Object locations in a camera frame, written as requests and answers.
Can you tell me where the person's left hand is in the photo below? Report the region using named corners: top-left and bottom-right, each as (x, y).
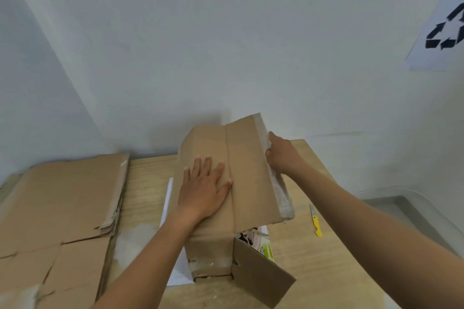
top-left (175, 155), bottom-right (233, 225)

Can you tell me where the person's right hand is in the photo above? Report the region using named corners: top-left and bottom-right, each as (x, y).
top-left (265, 131), bottom-right (305, 177)

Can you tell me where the yellow utility knife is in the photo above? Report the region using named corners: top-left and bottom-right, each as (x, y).
top-left (308, 203), bottom-right (323, 238)

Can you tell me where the person's right forearm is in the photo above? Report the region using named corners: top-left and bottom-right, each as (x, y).
top-left (286, 164), bottom-right (464, 309)

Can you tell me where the person's left forearm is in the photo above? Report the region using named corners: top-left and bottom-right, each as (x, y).
top-left (92, 211), bottom-right (203, 309)

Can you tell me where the light wooden table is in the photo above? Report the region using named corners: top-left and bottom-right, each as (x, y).
top-left (105, 139), bottom-right (389, 309)

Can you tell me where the white paper recycling sign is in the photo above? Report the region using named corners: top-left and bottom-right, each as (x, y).
top-left (404, 0), bottom-right (464, 72)

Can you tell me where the white cable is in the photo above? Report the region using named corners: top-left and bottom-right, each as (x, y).
top-left (357, 186), bottom-right (464, 248)

